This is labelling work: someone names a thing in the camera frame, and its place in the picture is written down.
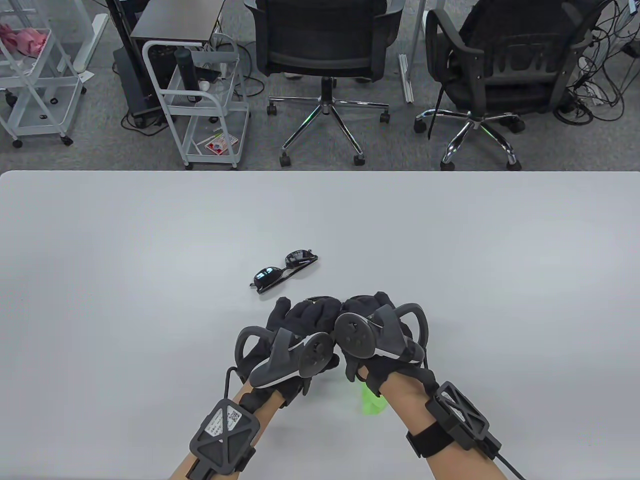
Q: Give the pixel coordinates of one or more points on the white table foot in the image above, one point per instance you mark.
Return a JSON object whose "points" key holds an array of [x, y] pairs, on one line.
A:
{"points": [[90, 42]]}

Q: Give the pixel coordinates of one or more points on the black wrist tracker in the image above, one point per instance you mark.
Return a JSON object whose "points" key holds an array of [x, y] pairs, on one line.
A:
{"points": [[457, 415], [222, 435]]}

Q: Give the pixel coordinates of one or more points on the grey hand controller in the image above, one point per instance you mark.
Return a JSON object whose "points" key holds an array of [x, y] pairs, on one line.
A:
{"points": [[355, 335], [312, 355]]}

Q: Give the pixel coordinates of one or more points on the black office chair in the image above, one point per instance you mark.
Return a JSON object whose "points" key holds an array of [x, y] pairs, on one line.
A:
{"points": [[320, 30], [510, 50]]}

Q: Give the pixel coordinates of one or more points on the white power strip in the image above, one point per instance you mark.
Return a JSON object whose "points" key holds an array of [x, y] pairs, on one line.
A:
{"points": [[595, 95]]}

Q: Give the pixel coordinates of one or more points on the person's right hand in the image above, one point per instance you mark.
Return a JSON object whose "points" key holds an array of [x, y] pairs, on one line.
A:
{"points": [[385, 372]]}

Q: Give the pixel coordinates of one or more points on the green cleaning cloth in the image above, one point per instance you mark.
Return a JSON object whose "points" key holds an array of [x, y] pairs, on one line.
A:
{"points": [[372, 405]]}

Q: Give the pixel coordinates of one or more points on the small mirrored oval sunglasses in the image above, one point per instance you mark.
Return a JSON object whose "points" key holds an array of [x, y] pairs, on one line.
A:
{"points": [[300, 257]]}

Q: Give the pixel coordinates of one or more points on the black desk leg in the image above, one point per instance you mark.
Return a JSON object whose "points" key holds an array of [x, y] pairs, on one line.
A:
{"points": [[120, 25]]}

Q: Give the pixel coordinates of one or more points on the grey right hand controller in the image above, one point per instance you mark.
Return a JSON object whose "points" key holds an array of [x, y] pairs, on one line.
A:
{"points": [[355, 335]]}

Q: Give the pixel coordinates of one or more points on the black bottle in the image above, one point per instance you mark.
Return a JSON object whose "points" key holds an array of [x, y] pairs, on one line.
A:
{"points": [[186, 70]]}

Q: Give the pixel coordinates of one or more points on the black computer tower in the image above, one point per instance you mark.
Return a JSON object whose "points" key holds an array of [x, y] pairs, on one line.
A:
{"points": [[132, 85]]}

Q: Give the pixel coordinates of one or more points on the black right wrist tracker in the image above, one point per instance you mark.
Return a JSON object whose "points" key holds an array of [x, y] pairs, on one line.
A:
{"points": [[457, 415]]}

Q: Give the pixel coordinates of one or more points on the white paper tag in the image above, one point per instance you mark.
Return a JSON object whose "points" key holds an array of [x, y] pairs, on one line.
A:
{"points": [[85, 76]]}

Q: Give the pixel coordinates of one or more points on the dark side table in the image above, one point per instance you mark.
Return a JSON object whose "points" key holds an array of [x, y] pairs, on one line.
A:
{"points": [[175, 20]]}

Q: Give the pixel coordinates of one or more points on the person's right forearm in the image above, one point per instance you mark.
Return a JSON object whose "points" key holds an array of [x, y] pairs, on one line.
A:
{"points": [[405, 405]]}

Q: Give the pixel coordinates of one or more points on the pink cloth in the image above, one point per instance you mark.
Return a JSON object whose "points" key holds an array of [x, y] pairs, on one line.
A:
{"points": [[25, 40]]}

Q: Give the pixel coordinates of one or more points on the black left wrist tracker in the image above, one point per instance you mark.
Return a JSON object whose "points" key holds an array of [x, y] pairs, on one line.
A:
{"points": [[222, 435]]}

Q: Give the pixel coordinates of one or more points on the white table leg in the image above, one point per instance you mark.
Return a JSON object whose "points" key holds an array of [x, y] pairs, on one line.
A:
{"points": [[406, 80]]}

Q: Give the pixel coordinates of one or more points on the person's left hand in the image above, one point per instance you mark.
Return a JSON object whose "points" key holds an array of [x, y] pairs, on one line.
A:
{"points": [[310, 315]]}

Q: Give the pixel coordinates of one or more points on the grey flat device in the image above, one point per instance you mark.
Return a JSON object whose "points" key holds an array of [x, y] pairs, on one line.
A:
{"points": [[215, 57]]}

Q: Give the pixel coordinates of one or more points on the black power adapter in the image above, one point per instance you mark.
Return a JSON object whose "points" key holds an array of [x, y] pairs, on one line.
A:
{"points": [[630, 48]]}

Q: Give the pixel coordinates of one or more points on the grey left hand controller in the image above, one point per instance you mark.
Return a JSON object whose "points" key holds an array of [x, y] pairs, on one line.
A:
{"points": [[312, 355]]}

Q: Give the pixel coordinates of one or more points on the red and white packet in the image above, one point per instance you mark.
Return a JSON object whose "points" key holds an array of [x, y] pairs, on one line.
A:
{"points": [[220, 145]]}

